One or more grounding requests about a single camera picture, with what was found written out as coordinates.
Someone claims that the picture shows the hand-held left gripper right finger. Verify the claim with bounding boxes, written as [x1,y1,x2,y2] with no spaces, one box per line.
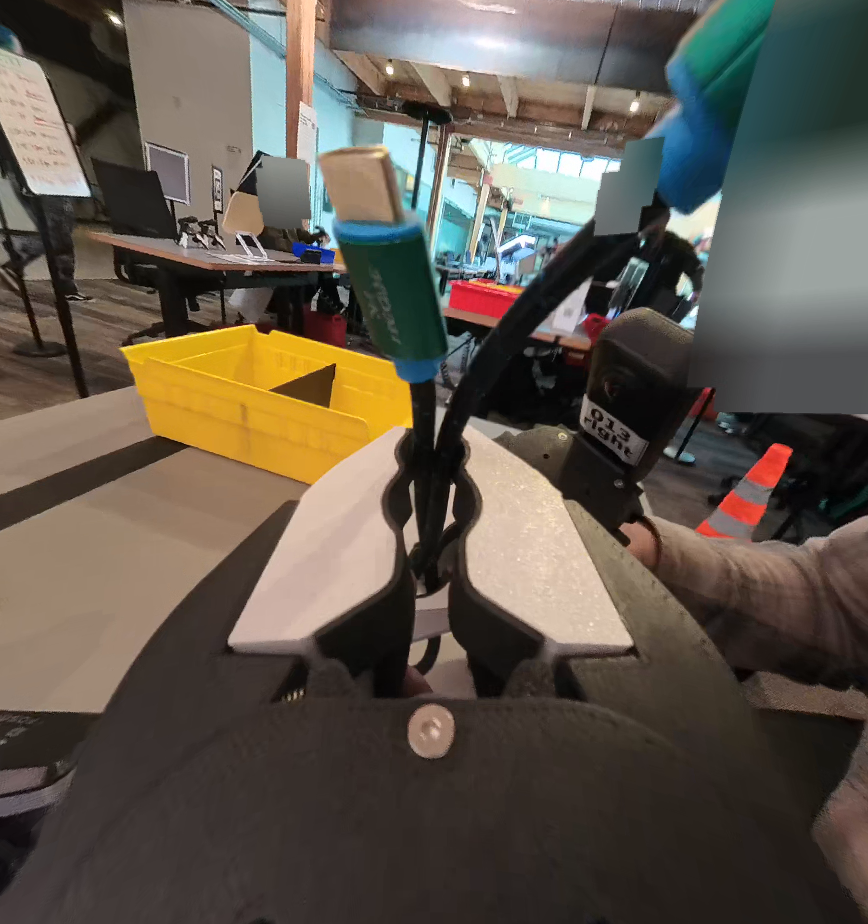
[448,424,637,699]

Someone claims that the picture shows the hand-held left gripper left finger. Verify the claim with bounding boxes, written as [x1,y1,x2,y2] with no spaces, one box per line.
[227,426,416,699]

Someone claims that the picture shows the black braided hdmi cable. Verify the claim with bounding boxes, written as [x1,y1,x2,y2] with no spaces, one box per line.
[317,0,778,672]

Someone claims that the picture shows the person's right forearm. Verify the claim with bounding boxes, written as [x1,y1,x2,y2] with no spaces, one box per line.
[651,504,868,697]

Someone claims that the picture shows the person's right hand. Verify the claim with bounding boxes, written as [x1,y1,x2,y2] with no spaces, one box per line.
[618,516,662,573]

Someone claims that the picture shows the white printed sign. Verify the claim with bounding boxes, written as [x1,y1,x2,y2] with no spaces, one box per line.
[553,282,594,333]

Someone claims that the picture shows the long red plastic bin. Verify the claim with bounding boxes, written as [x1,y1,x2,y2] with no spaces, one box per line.
[448,279,525,320]

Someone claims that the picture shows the wooden-edged desk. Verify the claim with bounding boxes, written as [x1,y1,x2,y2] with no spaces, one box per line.
[441,303,594,405]

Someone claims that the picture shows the yellow plastic bin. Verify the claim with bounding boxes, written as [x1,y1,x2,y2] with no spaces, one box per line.
[120,323,415,486]

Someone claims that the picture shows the orange traffic cone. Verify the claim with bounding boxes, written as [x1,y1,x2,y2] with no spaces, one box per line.
[696,442,796,541]

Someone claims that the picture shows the red storage bin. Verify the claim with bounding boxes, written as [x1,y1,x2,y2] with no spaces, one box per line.
[303,309,348,349]

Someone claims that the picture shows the long grey desk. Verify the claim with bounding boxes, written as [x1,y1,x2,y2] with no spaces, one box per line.
[88,230,348,344]

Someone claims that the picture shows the tan black open case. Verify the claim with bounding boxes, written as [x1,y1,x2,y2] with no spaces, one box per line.
[222,191,265,235]

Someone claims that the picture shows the black office chair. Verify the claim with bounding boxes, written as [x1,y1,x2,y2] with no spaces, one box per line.
[91,157,215,344]

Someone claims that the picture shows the grey framed picture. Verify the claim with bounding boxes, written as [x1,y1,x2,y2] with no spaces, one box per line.
[144,142,191,206]

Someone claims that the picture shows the whiteboard on black stand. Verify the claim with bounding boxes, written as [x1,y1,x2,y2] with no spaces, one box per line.
[0,36,93,399]

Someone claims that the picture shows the small black switch box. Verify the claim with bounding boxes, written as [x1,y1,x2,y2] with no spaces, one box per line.
[0,709,99,806]

